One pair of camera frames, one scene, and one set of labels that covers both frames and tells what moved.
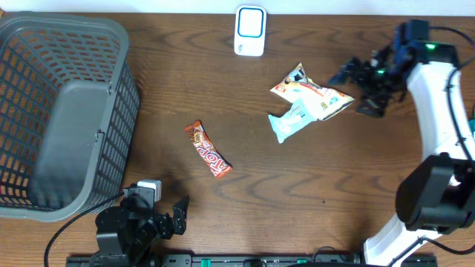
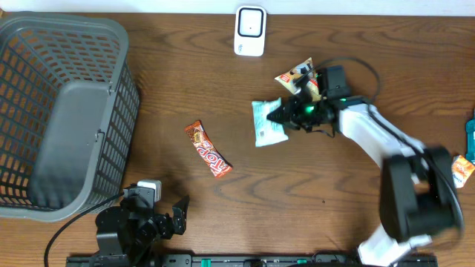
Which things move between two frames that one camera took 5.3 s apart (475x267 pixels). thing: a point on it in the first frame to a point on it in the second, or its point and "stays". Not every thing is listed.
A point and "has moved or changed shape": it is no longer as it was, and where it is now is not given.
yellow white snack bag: [320, 101] has moved or changed shape
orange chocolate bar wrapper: [215, 161] stays
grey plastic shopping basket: [69, 114] stays
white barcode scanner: [250, 30] stays
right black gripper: [377, 105] to [288, 114]
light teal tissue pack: [297, 117] has moved or changed shape
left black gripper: [165, 228] stays
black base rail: [252, 260] stays
